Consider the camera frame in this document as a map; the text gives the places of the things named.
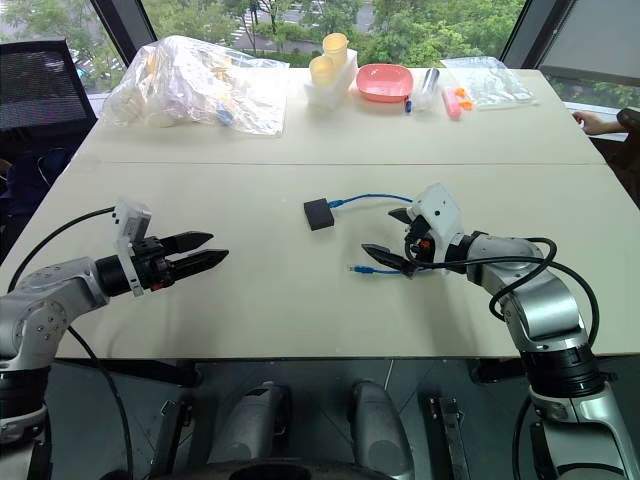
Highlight small black box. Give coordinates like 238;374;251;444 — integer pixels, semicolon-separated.
302;198;337;233

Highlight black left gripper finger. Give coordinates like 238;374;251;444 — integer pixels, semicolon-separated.
169;248;230;280
163;230;215;253

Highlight pink plastic bowl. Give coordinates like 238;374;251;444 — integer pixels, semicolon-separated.
355;63;415;104

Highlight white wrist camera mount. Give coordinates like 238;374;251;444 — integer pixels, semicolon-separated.
405;182;466;276
111;199;153;298

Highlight silver right robot leg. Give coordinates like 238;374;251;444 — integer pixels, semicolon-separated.
351;379;416;476

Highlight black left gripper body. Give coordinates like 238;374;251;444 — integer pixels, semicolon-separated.
130;236;177;293

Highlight black mesh office chair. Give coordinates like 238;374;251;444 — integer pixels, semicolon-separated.
0;37;99;146

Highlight blue Ethernet cable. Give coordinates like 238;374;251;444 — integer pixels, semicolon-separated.
327;192;434;276

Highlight clear plastic bag with parts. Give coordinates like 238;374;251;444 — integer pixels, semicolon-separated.
101;35;292;137

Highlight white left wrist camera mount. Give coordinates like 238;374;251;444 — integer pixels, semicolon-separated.
111;199;153;298

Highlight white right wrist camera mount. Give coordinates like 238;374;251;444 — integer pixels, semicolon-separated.
405;182;466;276

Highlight pale yellow plastic cup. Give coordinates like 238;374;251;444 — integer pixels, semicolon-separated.
308;55;335;90
321;32;349;69

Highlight white plastic box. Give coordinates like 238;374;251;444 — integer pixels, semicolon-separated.
302;47;359;113

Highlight silver robot leg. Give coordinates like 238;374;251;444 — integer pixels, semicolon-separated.
351;379;416;476
205;380;292;466

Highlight silver left robot leg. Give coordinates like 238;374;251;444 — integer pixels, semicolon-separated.
205;380;292;466

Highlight clear flat plastic bag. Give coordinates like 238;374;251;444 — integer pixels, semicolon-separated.
439;55;541;111

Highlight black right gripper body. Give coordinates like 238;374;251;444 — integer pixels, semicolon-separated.
402;216;437;263

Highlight bystander hand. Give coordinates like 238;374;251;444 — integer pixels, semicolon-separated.
571;110;626;135

